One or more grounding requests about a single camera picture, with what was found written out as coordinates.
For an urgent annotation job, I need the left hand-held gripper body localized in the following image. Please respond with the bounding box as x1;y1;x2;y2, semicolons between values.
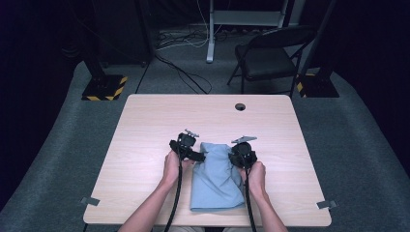
169;129;200;160

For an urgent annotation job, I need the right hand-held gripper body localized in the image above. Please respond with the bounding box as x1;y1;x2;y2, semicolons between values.
228;135;258;170

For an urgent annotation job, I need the light blue printed t-shirt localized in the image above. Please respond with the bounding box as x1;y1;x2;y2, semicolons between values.
190;142;247;213

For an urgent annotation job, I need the person's left hand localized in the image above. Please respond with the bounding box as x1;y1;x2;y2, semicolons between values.
161;149;195;189

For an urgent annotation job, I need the person's right hand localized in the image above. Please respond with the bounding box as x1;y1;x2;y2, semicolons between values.
238;160;268;198

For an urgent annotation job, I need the black folding chair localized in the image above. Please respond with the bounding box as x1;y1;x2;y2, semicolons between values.
226;24;319;99

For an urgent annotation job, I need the black stand with striped base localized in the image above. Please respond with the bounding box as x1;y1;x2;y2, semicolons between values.
295;0;340;99
80;0;130;102

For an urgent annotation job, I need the white metal stand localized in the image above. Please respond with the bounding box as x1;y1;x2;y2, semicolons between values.
206;0;290;64

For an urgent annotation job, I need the dark cabinet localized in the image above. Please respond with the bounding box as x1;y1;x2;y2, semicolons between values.
93;0;157;66

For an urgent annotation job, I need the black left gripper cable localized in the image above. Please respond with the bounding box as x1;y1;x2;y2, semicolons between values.
163;136;186;232

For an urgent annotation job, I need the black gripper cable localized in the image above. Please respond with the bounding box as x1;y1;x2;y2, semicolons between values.
242;154;258;232
163;136;186;232

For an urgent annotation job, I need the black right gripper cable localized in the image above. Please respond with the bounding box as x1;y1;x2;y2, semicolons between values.
242;154;258;232

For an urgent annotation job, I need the black floor cable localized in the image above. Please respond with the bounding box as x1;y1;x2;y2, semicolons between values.
154;52;214;95

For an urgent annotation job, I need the grey table edge bracket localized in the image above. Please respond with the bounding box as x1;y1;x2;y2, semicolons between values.
316;199;338;211
79;196;102;207

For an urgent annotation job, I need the bundle of floor cables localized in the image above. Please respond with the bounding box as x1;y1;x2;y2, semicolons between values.
156;28;228;51

